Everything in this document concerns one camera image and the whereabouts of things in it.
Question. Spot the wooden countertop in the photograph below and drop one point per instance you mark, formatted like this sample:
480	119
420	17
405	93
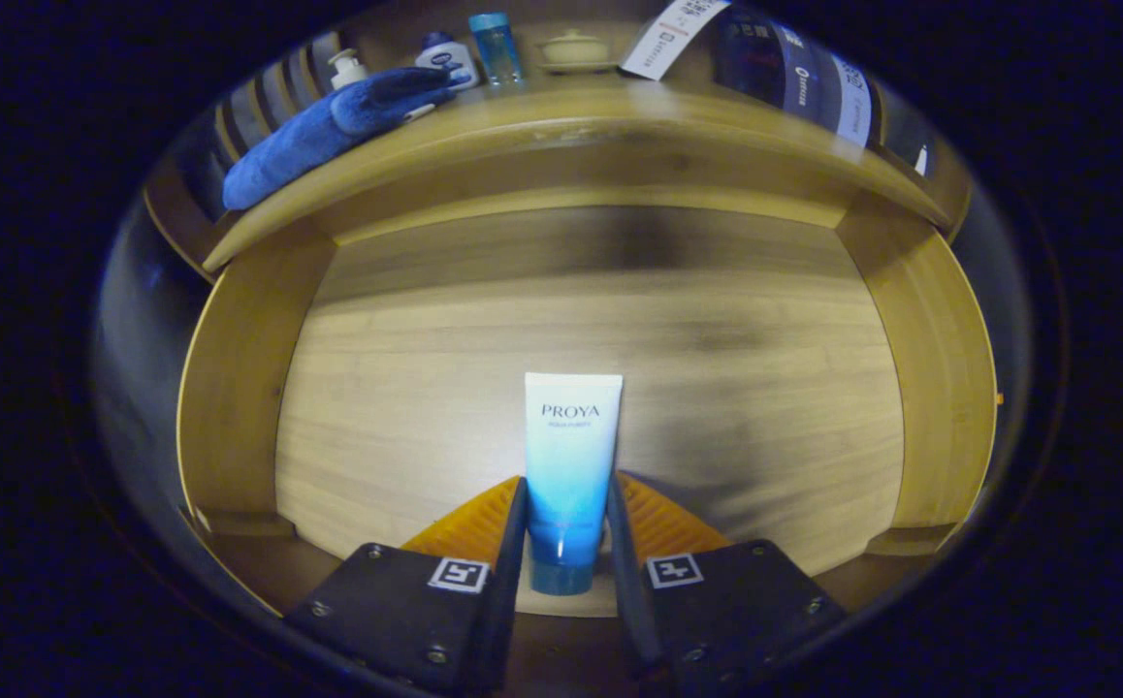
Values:
561	107

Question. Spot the white bottle with blue cap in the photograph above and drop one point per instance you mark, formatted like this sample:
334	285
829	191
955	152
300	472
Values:
450	60

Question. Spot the wooden drawer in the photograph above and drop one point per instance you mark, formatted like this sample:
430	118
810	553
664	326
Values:
571	310

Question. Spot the clear blue bottle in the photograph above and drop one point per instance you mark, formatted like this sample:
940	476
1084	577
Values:
498	53

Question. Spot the white pump bottle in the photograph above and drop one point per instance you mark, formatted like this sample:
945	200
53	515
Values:
346	70

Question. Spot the wooden cabinet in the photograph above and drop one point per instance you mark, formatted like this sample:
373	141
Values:
571	165

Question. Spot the white blue cosmetic tube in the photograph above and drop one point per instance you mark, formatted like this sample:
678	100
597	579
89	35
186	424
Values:
571	456

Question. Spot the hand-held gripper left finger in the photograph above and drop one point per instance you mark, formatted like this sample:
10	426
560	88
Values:
511	601

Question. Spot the grey blue book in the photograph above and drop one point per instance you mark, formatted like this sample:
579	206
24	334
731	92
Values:
852	102

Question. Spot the white book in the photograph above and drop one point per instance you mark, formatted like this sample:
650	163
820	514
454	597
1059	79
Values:
668	39

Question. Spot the dark blue book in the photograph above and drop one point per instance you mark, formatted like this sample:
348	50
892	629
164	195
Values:
765	68

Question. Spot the blue towel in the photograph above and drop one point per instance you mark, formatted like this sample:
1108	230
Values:
309	145

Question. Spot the beige lidded ceramic cup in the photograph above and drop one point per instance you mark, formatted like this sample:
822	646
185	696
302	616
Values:
573	48

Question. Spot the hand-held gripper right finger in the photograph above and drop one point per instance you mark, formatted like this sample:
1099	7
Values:
627	601

